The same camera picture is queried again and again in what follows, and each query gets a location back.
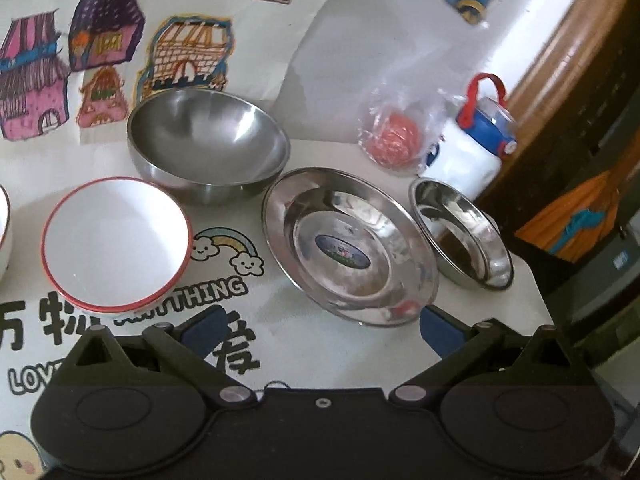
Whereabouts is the small steel dish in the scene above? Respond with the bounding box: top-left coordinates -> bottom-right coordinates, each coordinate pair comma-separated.
409,178 -> 514,292

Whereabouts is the clear plastic bag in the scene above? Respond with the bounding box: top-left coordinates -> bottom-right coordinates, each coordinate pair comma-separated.
357,81 -> 466,176

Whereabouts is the white bowl red rim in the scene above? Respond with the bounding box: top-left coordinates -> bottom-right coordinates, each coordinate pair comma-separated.
40,177 -> 192,315
0,185 -> 13,278

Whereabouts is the brown wooden frame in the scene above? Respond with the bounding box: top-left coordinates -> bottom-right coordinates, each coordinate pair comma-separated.
504,0 -> 640,111

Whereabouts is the large steel plate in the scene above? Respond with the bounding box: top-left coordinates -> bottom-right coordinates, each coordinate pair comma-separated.
262,167 -> 439,328

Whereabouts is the white blue water bottle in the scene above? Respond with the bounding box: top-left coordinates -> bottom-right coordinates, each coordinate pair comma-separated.
419,73 -> 518,200

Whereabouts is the large steel mixing bowl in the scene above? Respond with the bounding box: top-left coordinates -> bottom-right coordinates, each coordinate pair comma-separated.
127,88 -> 291,206

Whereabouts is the orange cloth with teal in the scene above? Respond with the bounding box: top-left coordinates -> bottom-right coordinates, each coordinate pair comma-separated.
515,170 -> 626,263

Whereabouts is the houses drawing paper sheet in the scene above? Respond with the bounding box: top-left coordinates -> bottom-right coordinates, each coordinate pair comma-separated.
1,0 -> 328,158

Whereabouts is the red ball in bag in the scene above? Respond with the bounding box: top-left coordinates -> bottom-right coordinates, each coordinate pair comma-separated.
364,112 -> 422,169

